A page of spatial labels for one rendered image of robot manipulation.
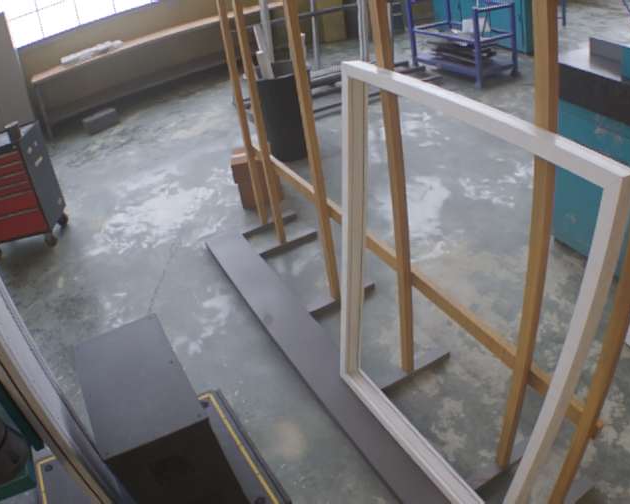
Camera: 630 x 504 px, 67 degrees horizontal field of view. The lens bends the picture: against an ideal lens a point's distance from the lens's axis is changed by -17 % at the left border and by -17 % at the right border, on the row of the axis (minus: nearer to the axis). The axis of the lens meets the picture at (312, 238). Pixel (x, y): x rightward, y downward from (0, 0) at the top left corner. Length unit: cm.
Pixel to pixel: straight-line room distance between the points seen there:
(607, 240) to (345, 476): 154
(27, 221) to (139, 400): 309
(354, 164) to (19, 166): 294
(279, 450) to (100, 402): 101
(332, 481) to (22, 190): 321
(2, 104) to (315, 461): 671
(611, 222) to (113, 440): 137
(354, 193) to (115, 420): 118
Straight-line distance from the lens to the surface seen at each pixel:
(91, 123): 716
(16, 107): 801
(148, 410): 162
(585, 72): 290
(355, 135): 200
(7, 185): 447
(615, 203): 117
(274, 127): 468
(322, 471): 236
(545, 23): 128
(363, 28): 665
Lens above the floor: 197
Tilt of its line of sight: 32 degrees down
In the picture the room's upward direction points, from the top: 10 degrees counter-clockwise
